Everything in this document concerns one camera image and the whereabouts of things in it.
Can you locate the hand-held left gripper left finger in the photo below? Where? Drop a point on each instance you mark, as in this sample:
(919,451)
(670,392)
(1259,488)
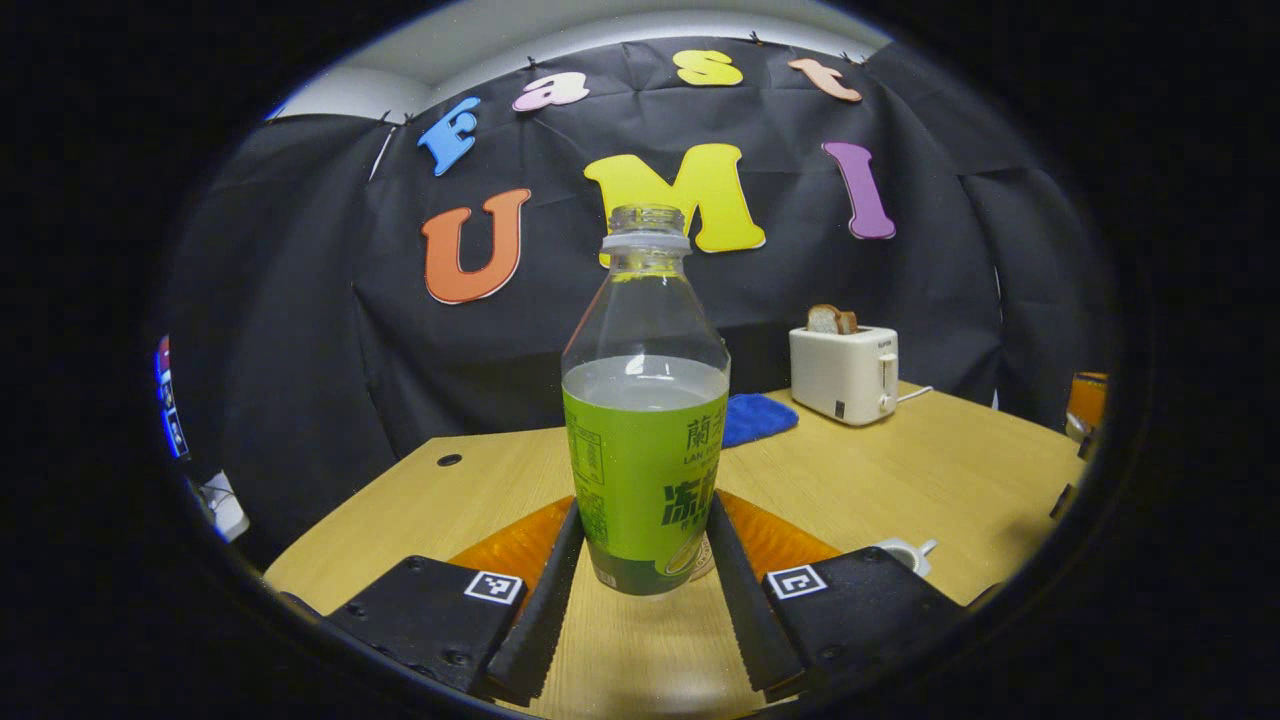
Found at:
(545,610)

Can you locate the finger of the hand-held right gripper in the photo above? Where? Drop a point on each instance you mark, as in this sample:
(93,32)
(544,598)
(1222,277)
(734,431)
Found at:
(1087,400)

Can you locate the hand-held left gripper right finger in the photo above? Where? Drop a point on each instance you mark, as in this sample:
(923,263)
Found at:
(745,620)

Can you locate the green label water bottle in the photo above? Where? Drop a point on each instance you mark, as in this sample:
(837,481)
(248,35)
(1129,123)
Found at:
(640,460)

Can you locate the white teacup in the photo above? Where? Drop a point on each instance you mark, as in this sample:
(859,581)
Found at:
(915,560)

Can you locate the small black object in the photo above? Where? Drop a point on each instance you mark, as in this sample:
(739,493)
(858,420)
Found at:
(1062,501)

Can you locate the blue cloth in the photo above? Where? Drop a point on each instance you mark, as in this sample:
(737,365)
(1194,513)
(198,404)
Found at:
(760,418)

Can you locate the white toaster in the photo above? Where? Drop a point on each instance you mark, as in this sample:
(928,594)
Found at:
(840,375)

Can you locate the toast bread slice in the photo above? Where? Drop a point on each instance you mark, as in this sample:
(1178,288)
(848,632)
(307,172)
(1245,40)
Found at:
(823,320)
(849,323)

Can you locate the white side table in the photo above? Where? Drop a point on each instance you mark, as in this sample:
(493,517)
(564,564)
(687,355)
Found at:
(230,515)

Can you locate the computer monitor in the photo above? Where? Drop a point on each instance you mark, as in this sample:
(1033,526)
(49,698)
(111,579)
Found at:
(170,420)

